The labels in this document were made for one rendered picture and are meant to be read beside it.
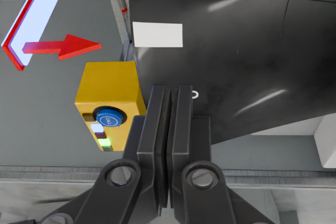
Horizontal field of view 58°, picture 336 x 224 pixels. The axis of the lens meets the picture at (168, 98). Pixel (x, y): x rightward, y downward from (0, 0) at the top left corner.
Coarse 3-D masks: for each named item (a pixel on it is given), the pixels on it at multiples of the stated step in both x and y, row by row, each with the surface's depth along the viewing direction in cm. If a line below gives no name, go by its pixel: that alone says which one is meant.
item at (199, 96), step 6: (180, 84) 22; (186, 84) 22; (192, 84) 22; (198, 84) 22; (204, 84) 22; (192, 90) 22; (198, 90) 22; (204, 90) 22; (192, 96) 22; (198, 96) 22; (204, 96) 22; (192, 102) 23; (198, 102) 23; (204, 102) 23
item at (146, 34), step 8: (136, 24) 20; (144, 24) 19; (152, 24) 19; (160, 24) 19; (168, 24) 19; (176, 24) 19; (136, 32) 20; (144, 32) 20; (152, 32) 20; (160, 32) 20; (168, 32) 20; (176, 32) 20; (136, 40) 20; (144, 40) 20; (152, 40) 20; (160, 40) 20; (168, 40) 20; (176, 40) 20
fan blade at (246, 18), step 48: (144, 0) 19; (192, 0) 18; (240, 0) 18; (288, 0) 17; (144, 48) 20; (192, 48) 20; (240, 48) 20; (288, 48) 19; (144, 96) 23; (240, 96) 22; (288, 96) 22
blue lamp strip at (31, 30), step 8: (40, 0) 25; (48, 0) 26; (56, 0) 27; (32, 8) 24; (40, 8) 25; (48, 8) 26; (32, 16) 23; (40, 16) 25; (48, 16) 26; (24, 24) 22; (32, 24) 23; (40, 24) 25; (24, 32) 22; (32, 32) 23; (40, 32) 25; (16, 40) 21; (24, 40) 22; (32, 40) 23; (16, 48) 21; (24, 56) 22; (24, 64) 23
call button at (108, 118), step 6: (102, 114) 47; (108, 114) 47; (114, 114) 47; (120, 114) 48; (102, 120) 48; (108, 120) 48; (114, 120) 48; (120, 120) 48; (108, 126) 50; (114, 126) 50
